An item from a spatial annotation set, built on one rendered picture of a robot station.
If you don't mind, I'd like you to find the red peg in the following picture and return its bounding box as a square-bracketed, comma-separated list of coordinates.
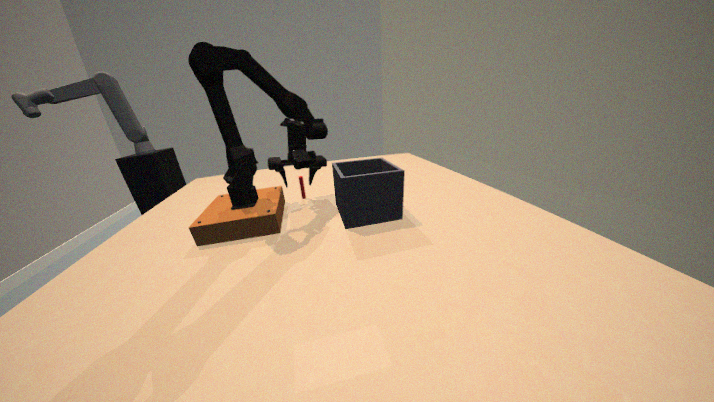
[299, 176, 306, 199]

